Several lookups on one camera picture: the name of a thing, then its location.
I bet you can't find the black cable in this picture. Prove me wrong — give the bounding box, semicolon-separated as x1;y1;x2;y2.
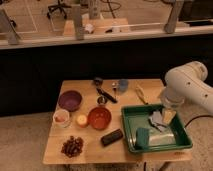
184;114;213;130

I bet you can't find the dark brown rectangular block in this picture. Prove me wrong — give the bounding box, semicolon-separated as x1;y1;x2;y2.
101;129;123;146

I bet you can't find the black handled knife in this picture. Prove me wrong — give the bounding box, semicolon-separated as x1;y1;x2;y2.
96;88;118;103

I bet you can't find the bunch of dark grapes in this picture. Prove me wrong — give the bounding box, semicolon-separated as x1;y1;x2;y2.
61;136;84;158

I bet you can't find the black office chair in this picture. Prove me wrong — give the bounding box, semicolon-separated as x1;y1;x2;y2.
47;0;69;19

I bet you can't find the red bowl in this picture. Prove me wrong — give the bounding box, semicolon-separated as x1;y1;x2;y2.
88;107;112;130

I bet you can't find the green sponge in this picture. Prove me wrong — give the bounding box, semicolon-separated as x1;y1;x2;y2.
135;127;149;149

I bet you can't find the purple bowl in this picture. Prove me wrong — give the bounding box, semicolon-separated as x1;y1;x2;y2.
58;90;82;112

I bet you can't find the white cup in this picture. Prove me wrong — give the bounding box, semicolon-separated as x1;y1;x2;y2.
53;109;70;128

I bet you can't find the metal spoon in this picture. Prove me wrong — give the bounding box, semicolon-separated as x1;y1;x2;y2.
112;82;117;99

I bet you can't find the blue cup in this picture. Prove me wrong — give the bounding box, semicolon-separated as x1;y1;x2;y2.
118;79;129;92

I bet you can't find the green plastic tray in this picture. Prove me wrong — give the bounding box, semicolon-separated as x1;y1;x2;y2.
121;104;193;153

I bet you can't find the dark round lid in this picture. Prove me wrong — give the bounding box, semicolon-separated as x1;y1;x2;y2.
93;77;103;86

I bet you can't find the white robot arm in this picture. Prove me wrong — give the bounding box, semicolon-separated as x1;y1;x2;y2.
159;61;213;127

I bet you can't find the small metal cup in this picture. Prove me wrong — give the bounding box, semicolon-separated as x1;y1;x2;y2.
97;96;107;106

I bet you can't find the clear plastic bag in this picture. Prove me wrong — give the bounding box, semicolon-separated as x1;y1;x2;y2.
149;128;175;146

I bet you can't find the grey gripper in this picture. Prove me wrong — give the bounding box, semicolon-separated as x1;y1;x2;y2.
149;111;167;131

